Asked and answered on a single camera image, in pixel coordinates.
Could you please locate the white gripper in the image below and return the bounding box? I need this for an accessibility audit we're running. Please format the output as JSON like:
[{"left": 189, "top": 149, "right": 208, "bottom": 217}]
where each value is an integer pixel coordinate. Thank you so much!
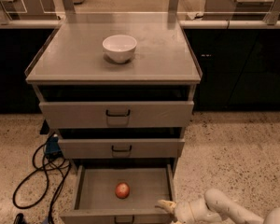
[{"left": 157, "top": 200, "right": 195, "bottom": 224}]

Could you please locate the red apple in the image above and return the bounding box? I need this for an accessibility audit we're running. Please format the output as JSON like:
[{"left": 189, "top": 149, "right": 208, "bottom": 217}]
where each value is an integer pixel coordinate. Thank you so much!
[{"left": 115, "top": 182, "right": 130, "bottom": 199}]

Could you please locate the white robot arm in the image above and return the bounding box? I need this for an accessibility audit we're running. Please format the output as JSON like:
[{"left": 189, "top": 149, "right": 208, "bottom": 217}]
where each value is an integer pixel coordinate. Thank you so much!
[{"left": 158, "top": 189, "right": 280, "bottom": 224}]

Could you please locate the grey bottom drawer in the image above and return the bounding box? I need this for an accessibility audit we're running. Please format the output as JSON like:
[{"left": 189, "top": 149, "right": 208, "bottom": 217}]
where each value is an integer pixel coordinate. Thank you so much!
[{"left": 61, "top": 165, "right": 175, "bottom": 224}]

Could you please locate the grey drawer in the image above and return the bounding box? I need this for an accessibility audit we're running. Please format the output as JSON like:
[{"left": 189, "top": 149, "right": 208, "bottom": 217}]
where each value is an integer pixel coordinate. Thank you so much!
[
  {"left": 58, "top": 128, "right": 185, "bottom": 159},
  {"left": 40, "top": 85, "right": 194, "bottom": 129},
  {"left": 61, "top": 165, "right": 175, "bottom": 224}
]

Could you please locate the grey middle drawer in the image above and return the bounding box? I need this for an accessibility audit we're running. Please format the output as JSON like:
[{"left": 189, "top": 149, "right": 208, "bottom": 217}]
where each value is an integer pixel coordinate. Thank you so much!
[{"left": 58, "top": 128, "right": 185, "bottom": 159}]

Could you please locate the grey drawer cabinet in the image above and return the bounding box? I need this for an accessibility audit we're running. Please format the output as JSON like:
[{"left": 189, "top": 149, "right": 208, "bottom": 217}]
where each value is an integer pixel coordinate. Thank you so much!
[{"left": 23, "top": 12, "right": 203, "bottom": 224}]

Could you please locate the grey top drawer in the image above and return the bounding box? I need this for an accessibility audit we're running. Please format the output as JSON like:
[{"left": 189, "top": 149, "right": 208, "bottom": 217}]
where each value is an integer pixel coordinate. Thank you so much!
[{"left": 40, "top": 85, "right": 194, "bottom": 129}]

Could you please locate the blue power box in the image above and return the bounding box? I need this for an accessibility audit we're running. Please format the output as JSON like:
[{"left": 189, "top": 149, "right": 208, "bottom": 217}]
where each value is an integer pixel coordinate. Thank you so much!
[{"left": 45, "top": 134, "right": 62, "bottom": 159}]

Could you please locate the black object bottom left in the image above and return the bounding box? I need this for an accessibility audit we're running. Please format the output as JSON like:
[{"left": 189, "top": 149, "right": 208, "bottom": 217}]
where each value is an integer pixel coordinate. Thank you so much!
[{"left": 13, "top": 213, "right": 27, "bottom": 224}]

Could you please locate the white ceramic bowl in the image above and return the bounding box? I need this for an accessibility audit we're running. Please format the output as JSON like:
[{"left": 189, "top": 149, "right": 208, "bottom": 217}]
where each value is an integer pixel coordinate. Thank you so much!
[{"left": 103, "top": 35, "right": 137, "bottom": 63}]

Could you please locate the black floor cable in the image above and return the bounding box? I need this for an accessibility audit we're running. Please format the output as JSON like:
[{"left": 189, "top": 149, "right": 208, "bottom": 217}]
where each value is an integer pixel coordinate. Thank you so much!
[{"left": 12, "top": 140, "right": 72, "bottom": 224}]

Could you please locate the white counter rail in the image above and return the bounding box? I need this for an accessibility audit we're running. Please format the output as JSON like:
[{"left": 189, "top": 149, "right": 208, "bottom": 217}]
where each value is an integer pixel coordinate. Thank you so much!
[{"left": 0, "top": 20, "right": 280, "bottom": 30}]

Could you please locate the right glass panel post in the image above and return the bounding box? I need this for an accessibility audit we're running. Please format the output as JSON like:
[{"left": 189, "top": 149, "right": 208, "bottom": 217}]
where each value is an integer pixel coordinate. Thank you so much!
[{"left": 167, "top": 0, "right": 181, "bottom": 16}]

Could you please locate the glass panel post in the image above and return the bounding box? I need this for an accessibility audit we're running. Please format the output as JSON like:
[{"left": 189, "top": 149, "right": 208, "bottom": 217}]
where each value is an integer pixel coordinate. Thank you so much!
[
  {"left": 167, "top": 0, "right": 181, "bottom": 16},
  {"left": 59, "top": 0, "right": 77, "bottom": 16}
]

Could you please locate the left glass panel post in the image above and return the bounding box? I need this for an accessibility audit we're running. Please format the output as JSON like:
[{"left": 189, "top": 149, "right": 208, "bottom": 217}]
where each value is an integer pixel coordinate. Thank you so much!
[{"left": 59, "top": 0, "right": 77, "bottom": 16}]

